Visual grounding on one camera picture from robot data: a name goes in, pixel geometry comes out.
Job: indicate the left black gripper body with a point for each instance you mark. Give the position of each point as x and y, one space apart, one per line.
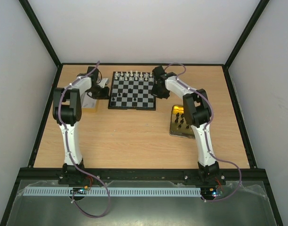
99 94

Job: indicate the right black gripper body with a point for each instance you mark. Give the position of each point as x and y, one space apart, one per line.
160 90

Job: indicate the silver gold tin lid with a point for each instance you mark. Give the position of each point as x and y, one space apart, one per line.
89 104

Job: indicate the black silver chess board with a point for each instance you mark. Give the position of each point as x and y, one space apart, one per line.
134 80

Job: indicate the gold tin with black pieces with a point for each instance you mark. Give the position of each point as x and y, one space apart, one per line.
178 126

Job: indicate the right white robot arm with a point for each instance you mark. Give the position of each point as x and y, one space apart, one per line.
198 114

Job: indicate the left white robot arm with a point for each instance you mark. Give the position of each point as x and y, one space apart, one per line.
67 112

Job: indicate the white slotted cable duct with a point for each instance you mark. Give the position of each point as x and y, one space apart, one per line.
113 191

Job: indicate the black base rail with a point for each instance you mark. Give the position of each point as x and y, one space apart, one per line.
185 176

